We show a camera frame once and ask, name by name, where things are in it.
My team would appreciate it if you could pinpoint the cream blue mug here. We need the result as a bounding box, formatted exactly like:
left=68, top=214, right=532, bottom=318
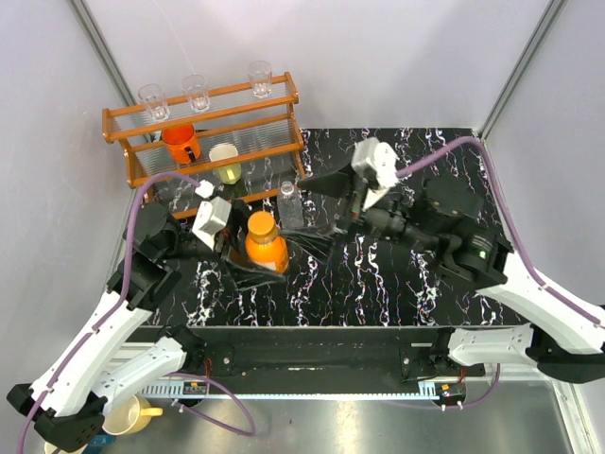
left=43, top=432, right=116, bottom=454

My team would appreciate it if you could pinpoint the middle clear glass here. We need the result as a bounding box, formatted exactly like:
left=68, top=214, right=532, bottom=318
left=181, top=74, right=210, bottom=113

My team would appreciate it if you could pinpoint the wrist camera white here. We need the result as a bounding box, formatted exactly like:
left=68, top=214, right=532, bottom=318
left=351, top=137, right=398, bottom=211
left=192, top=180, right=232, bottom=250

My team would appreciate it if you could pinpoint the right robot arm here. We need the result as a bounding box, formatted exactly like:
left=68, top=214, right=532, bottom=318
left=284, top=166, right=604, bottom=384

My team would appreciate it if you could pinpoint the right corner aluminium post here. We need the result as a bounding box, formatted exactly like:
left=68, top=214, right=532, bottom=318
left=476, top=0, right=568, bottom=141

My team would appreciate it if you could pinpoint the orange mug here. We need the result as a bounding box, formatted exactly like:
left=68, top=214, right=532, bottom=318
left=162, top=125, right=201, bottom=165

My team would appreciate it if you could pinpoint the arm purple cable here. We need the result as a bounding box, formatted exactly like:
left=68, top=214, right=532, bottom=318
left=16, top=170, right=202, bottom=454
left=394, top=136, right=605, bottom=330

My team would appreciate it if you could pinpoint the yellow mug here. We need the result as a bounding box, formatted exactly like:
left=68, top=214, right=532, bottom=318
left=102, top=395, right=164, bottom=436

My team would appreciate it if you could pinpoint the grey slotted cable duct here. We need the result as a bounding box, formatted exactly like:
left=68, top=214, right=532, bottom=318
left=137, top=378, right=439, bottom=401

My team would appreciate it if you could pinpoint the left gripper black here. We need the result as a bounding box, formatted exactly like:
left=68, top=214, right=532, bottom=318
left=160, top=200, right=292, bottom=288

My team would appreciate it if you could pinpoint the clear glass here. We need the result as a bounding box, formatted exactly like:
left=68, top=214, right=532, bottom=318
left=181, top=74, right=210, bottom=113
left=137, top=83, right=169, bottom=122
left=248, top=61, right=272, bottom=98

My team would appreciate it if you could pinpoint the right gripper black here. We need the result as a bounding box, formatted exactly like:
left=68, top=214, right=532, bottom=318
left=277, top=148, right=441, bottom=265

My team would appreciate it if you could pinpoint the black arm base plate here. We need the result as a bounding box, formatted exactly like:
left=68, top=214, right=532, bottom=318
left=94, top=323, right=488, bottom=396

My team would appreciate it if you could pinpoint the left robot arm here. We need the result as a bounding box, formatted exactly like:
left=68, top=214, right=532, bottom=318
left=7, top=197, right=285, bottom=452

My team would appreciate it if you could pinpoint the orange wooden shelf rack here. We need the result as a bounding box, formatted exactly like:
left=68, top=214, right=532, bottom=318
left=101, top=72, right=306, bottom=202

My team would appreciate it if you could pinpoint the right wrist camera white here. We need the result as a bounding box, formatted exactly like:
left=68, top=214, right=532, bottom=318
left=351, top=137, right=398, bottom=211

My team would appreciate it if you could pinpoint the right clear glass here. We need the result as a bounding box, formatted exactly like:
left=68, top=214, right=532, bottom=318
left=248, top=61, right=272, bottom=98

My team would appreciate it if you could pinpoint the orange juice bottle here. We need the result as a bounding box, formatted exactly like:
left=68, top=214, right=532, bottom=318
left=245, top=226, right=289, bottom=273

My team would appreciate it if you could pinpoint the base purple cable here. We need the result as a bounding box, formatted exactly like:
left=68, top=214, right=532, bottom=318
left=164, top=372, right=259, bottom=437
left=391, top=362, right=502, bottom=410

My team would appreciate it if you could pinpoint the left clear glass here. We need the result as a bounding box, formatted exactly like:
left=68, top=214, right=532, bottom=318
left=137, top=83, right=169, bottom=122

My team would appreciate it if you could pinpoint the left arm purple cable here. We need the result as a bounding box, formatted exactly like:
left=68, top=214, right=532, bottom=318
left=16, top=170, right=202, bottom=454

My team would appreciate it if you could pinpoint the clear plastic bottle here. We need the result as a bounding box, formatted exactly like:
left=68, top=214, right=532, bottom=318
left=277, top=181, right=304, bottom=230

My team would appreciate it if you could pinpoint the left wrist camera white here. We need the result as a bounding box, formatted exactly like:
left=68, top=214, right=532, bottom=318
left=192, top=180, right=232, bottom=250

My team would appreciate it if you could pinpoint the aluminium front rail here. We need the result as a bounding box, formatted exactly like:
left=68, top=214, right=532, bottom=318
left=108, top=342, right=605, bottom=454

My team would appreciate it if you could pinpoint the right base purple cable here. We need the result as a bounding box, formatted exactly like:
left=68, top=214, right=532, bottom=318
left=391, top=362, right=502, bottom=410

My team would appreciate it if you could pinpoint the corner aluminium post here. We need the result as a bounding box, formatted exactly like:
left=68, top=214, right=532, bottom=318
left=67, top=0, right=136, bottom=106
left=476, top=0, right=568, bottom=141

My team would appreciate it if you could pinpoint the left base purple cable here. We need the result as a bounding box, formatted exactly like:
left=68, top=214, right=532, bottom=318
left=164, top=372, right=259, bottom=437

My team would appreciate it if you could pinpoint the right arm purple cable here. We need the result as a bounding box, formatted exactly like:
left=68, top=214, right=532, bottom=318
left=394, top=136, right=605, bottom=330

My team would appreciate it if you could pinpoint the orange bottle cap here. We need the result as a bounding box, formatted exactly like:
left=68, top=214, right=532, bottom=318
left=248, top=211, right=277, bottom=239

